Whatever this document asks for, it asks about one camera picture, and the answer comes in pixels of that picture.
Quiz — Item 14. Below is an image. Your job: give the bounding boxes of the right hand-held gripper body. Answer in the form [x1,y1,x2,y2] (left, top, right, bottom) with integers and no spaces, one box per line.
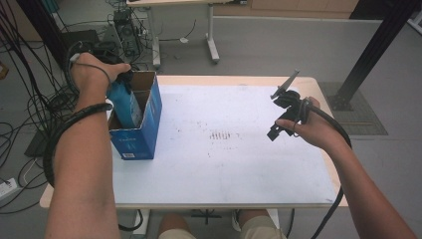
[269,69,314,129]

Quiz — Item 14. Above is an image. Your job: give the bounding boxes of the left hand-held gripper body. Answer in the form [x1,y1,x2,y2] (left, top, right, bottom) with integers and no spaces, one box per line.
[85,45,126,65]

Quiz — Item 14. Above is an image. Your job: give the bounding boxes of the blue detergent bottle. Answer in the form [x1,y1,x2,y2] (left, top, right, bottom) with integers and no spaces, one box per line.
[106,79,144,129]

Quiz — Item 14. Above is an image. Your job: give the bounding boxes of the blue cardboard box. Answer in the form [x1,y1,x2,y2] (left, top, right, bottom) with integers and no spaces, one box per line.
[107,70,163,161]

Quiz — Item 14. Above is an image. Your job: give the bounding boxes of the person's left hand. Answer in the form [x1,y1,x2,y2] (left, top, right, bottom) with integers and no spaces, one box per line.
[70,52,132,102]

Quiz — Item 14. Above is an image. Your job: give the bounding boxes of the person's right hand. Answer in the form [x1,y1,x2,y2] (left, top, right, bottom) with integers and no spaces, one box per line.
[275,96,351,152]

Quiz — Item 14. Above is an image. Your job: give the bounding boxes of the black box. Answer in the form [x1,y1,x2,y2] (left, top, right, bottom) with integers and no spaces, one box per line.
[61,29,102,51]

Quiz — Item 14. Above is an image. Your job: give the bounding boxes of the computer tower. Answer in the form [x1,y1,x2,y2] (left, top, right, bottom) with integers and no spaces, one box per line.
[112,9,143,58]

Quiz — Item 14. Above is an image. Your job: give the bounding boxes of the white table mat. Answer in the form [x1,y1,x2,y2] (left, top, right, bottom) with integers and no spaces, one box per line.
[105,84,338,205]

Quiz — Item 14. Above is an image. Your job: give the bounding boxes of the black metal stand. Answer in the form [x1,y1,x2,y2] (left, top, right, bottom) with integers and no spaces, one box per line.
[15,0,81,73]
[326,0,422,113]

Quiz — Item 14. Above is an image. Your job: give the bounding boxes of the grey floor mat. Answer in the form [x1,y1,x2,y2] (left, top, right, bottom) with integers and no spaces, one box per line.
[318,81,389,136]

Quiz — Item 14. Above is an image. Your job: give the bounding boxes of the person's right leg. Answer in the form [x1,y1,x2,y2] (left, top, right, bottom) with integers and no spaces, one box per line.
[238,208,288,239]

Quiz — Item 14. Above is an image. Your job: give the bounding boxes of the person's leg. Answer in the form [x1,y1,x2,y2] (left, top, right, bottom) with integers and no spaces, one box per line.
[156,212,197,239]
[238,208,288,239]

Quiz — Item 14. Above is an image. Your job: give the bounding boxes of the white desk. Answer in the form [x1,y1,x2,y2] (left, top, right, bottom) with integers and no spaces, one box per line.
[126,0,248,71]

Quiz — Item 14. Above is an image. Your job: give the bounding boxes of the white shoe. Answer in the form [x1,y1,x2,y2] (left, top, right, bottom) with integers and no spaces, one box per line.
[231,209,242,233]

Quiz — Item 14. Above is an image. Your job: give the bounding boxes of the wooden cabinet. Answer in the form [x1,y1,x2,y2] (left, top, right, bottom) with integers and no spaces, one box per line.
[212,0,360,20]

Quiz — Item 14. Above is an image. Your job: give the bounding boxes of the black floor mat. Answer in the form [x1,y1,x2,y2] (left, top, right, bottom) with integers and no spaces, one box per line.
[24,128,54,158]

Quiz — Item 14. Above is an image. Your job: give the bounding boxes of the person's left leg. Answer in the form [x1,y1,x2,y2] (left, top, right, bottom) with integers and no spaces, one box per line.
[156,212,197,239]

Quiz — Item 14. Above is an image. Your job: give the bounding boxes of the white power strip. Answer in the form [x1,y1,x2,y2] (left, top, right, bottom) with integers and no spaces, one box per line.
[0,177,19,201]

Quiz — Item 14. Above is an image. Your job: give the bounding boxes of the bundle of black floor cables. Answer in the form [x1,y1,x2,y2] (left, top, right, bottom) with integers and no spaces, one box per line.
[0,0,158,215]

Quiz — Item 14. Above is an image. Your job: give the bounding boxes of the thin black cable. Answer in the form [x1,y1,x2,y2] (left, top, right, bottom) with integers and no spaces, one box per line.
[286,208,297,239]

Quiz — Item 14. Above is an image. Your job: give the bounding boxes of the black looped cable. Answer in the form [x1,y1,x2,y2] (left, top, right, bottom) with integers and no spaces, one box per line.
[117,208,144,233]

